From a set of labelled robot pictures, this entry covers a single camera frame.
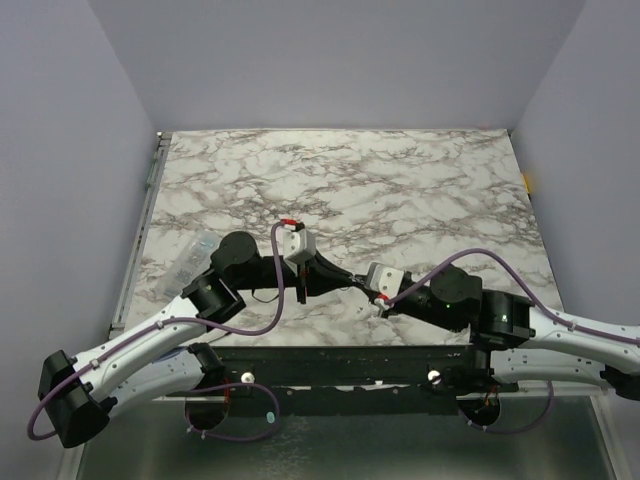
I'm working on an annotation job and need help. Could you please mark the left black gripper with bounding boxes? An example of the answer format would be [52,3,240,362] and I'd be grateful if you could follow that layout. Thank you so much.
[236,250,354,305]

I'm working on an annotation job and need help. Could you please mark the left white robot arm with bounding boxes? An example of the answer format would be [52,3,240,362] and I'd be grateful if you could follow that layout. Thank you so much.
[36,227,356,448]

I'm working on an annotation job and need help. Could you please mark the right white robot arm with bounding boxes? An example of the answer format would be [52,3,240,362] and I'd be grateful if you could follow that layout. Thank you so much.
[366,265,639,400]

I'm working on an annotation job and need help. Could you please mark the clear plastic parts box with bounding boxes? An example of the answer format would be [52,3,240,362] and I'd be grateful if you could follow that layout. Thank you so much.
[155,230,220,299]

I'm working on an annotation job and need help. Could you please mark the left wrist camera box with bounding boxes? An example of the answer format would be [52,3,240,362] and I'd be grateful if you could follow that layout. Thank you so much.
[283,228,316,265]

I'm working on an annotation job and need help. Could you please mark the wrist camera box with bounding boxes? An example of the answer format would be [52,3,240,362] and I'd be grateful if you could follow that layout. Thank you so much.
[364,262,404,298]
[283,228,316,265]

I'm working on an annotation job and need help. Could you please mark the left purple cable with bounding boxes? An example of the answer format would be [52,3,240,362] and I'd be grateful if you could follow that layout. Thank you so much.
[27,219,301,444]

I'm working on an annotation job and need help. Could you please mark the purple cable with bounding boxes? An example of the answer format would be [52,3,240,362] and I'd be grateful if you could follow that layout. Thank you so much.
[384,248,640,435]
[27,219,301,444]

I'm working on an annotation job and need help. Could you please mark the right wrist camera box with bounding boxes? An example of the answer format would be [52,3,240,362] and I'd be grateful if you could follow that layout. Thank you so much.
[364,262,404,298]

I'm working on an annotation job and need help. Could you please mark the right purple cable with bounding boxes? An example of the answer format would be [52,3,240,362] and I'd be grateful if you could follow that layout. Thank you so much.
[384,248,640,435]

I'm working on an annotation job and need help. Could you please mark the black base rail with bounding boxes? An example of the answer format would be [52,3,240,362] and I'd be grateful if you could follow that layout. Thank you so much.
[164,340,521,416]

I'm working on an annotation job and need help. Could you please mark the left side metal rail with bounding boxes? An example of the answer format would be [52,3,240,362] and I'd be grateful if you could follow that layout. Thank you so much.
[145,132,173,190]

